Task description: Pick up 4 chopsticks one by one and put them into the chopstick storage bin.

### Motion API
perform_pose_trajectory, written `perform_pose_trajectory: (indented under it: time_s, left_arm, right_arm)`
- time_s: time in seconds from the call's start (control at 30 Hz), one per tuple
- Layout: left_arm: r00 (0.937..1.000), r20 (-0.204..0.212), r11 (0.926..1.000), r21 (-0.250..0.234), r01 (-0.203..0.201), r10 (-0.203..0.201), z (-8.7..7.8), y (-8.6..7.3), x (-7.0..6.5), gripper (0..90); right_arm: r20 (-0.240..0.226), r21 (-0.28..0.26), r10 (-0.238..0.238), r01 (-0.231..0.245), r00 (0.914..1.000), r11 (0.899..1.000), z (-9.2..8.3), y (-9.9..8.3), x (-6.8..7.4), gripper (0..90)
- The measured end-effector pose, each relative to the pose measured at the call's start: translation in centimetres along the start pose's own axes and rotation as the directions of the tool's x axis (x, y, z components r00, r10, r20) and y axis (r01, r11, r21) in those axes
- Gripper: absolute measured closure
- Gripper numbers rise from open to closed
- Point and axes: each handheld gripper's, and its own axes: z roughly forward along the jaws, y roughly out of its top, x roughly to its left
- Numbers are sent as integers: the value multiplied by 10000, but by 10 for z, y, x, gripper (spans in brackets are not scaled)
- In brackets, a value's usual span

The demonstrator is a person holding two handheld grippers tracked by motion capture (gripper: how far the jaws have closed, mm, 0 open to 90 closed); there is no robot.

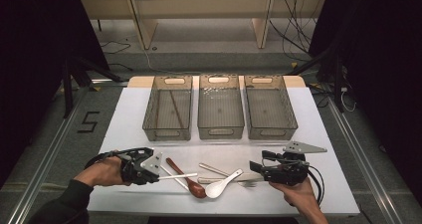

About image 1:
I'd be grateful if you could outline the white ceramic spoon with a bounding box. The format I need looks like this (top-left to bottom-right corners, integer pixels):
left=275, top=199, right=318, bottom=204
left=204, top=168, right=244, bottom=199

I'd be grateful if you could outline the person's left hand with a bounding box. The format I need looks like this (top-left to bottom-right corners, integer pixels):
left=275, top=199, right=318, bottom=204
left=73, top=155, right=128, bottom=188

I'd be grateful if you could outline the white cable with plug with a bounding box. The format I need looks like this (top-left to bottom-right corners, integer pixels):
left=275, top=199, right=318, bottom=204
left=339, top=86, right=357, bottom=112

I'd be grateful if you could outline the beige wooden bench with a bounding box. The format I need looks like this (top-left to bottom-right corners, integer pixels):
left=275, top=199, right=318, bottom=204
left=79, top=0, right=327, bottom=51

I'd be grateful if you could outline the person's right hand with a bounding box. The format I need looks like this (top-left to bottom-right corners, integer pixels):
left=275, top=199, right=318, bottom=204
left=269, top=177, right=319, bottom=215

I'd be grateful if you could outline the transparent grey plastic bin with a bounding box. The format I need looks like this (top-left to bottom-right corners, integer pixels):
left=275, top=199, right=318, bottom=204
left=197, top=74, right=246, bottom=140
left=243, top=74, right=299, bottom=141
left=142, top=75, right=194, bottom=142

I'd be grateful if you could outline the white floor cable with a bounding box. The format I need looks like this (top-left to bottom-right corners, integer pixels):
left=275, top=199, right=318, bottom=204
left=142, top=48, right=187, bottom=76

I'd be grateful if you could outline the brown wooden chopstick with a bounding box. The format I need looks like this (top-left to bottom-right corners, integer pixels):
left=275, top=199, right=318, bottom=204
left=170, top=90, right=185, bottom=129
left=168, top=90, right=183, bottom=128

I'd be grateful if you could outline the black floor cable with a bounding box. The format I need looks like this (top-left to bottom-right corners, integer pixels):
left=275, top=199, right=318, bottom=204
left=100, top=40, right=132, bottom=55

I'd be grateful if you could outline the metal fork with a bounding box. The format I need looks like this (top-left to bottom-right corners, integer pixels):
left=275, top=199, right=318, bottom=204
left=198, top=162, right=258, bottom=188

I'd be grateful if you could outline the hand-held gripper cable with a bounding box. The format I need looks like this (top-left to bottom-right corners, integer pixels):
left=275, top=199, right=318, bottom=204
left=84, top=150, right=120, bottom=168
left=307, top=165, right=326, bottom=207

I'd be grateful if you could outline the brown wooden spoon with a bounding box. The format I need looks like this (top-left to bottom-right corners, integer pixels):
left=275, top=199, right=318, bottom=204
left=165, top=156, right=208, bottom=199

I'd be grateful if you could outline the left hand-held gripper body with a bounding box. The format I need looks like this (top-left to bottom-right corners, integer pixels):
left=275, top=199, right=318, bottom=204
left=113, top=146, right=164, bottom=186

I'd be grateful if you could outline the black curtain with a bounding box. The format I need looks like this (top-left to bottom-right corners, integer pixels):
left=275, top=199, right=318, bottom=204
left=308, top=0, right=422, bottom=202
left=0, top=0, right=110, bottom=185

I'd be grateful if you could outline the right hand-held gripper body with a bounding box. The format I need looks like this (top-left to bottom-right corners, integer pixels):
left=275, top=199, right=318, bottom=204
left=262, top=141, right=328, bottom=187

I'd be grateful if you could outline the short metal floor rail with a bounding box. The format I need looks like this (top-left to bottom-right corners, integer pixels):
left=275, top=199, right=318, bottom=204
left=91, top=79, right=129, bottom=88

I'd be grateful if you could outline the bundle of black cables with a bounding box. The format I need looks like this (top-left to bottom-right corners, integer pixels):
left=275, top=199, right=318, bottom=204
left=268, top=0, right=319, bottom=63

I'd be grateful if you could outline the right hand-held gripper cable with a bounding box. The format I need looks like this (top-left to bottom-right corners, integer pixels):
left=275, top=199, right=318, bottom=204
left=307, top=165, right=326, bottom=207

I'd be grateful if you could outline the black metal stand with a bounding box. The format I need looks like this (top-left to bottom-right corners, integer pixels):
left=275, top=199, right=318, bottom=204
left=287, top=44, right=346, bottom=113
left=61, top=56, right=123, bottom=118

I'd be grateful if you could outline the white chopstick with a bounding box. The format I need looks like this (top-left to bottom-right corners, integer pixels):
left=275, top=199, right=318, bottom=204
left=158, top=172, right=199, bottom=181
left=159, top=164, right=190, bottom=192

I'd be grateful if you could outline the left hand-held gripper cable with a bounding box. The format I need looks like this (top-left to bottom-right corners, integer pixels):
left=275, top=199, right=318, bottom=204
left=84, top=150, right=120, bottom=168

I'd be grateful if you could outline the white table cover sheet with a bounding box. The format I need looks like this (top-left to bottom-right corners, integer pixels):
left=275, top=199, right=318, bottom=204
left=76, top=86, right=361, bottom=217

